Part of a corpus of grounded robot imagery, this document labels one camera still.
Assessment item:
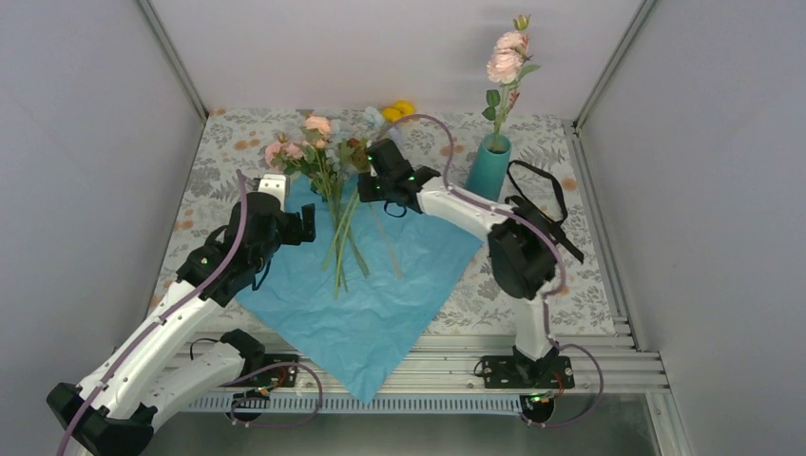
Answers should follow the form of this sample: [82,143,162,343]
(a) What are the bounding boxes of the blue wrapping paper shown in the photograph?
[236,177,481,403]

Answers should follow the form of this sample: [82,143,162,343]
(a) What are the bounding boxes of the floral patterned table mat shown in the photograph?
[153,108,620,336]

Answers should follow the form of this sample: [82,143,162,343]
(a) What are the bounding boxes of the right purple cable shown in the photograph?
[377,114,607,430]

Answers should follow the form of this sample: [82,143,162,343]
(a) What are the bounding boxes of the aluminium corner post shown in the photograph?
[573,0,659,132]
[135,0,209,123]

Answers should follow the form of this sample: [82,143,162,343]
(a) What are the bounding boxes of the aluminium rail frame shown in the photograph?
[75,333,694,456]

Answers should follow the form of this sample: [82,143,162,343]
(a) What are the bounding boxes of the black ribbon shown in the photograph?
[505,160,585,263]

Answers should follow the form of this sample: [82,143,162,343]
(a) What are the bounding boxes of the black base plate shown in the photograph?
[472,355,576,390]
[227,353,300,389]

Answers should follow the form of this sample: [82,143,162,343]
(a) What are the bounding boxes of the slotted grey cable duct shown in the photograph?
[182,393,536,415]

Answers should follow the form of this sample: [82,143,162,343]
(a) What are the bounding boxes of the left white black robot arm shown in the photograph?
[47,192,316,455]

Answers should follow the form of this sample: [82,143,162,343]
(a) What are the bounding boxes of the right aluminium corner post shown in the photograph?
[573,0,659,132]

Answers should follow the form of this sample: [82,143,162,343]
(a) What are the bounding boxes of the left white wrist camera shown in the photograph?
[257,173,290,211]

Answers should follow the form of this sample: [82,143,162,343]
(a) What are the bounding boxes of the purple cable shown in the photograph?
[377,114,607,430]
[55,169,323,456]

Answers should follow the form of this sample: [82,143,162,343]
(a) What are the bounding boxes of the left aluminium corner post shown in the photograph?
[135,0,209,123]

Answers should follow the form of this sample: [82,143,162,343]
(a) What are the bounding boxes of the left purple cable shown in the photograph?
[55,169,323,456]

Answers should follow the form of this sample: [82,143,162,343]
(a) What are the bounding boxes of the teal cylindrical vase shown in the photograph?
[465,133,512,201]

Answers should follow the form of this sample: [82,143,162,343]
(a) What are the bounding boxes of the pink rose stem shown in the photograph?
[482,14,541,154]

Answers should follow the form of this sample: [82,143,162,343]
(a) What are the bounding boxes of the yellow blue flower stem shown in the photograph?
[347,101,415,279]

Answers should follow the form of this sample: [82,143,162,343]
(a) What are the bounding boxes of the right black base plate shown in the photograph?
[472,355,576,390]

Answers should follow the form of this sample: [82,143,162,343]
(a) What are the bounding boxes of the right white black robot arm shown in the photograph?
[357,139,566,387]

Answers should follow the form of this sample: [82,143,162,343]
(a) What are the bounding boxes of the artificial flower bouquet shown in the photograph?
[264,114,370,295]

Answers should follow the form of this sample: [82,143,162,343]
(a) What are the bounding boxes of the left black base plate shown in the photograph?
[227,353,300,389]

